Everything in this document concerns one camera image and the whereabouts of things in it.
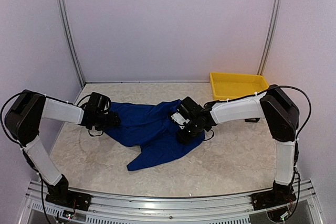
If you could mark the left aluminium frame post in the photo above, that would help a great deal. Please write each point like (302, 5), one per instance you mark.
(70, 42)

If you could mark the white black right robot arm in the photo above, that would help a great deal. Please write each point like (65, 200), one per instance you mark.
(273, 105)

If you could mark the black brooch box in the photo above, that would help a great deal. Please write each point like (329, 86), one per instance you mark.
(252, 120)

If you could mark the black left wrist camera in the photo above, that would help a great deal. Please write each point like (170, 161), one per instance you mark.
(98, 103)

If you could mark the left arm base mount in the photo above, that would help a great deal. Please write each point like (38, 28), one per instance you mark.
(74, 200)

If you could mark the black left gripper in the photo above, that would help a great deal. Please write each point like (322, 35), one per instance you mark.
(114, 120)

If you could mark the yellow plastic tray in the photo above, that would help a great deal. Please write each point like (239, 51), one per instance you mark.
(235, 85)

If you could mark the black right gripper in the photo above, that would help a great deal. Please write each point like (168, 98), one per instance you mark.
(184, 139)

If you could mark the aluminium frame post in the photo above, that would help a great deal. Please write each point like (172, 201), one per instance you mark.
(70, 42)
(269, 36)

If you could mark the front aluminium rail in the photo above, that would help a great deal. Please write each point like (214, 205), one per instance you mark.
(114, 208)

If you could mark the blue printed t-shirt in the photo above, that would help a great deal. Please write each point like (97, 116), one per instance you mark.
(150, 128)

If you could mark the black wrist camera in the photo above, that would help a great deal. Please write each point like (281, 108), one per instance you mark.
(189, 109)
(98, 103)

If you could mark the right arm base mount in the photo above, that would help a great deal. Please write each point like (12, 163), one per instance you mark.
(268, 199)

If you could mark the right aluminium frame post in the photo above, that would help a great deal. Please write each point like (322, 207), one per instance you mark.
(269, 36)

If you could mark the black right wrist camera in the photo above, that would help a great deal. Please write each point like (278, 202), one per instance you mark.
(189, 109)

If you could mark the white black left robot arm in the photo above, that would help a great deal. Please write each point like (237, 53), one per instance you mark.
(21, 124)

